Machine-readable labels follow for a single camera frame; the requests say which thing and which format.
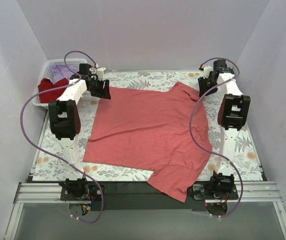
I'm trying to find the salmon pink t shirt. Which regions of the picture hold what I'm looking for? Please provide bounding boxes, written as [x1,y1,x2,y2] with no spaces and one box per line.
[83,82,212,202]

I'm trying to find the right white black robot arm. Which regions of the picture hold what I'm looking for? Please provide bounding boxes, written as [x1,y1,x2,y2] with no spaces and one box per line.
[198,57,251,199]

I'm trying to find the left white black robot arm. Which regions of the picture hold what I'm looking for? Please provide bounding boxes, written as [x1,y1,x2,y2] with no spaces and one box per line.
[48,63,111,200]

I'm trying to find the lilac t shirt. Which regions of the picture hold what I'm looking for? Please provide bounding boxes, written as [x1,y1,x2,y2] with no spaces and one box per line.
[49,64,79,84]

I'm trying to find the dark red t shirt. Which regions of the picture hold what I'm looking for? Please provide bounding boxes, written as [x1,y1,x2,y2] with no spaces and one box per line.
[38,78,69,104]

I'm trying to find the white plastic basket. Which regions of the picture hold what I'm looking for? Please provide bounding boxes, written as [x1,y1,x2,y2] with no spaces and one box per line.
[31,58,87,110]

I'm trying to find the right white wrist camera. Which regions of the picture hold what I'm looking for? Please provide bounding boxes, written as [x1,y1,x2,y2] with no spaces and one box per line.
[199,63,213,78]

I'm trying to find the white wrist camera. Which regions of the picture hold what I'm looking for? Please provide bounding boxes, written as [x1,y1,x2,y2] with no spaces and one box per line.
[91,64,107,80]
[199,63,213,78]

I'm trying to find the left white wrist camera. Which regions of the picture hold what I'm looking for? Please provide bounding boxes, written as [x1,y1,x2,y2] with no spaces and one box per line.
[91,64,107,80]

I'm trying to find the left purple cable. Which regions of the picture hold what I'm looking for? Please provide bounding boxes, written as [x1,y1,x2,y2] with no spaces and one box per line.
[19,50,106,224]

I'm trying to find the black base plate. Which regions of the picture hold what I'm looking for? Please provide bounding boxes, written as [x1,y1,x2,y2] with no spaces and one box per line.
[59,179,239,215]

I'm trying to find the aluminium frame rail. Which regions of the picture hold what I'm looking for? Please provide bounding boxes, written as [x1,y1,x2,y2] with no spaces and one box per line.
[4,181,286,240]

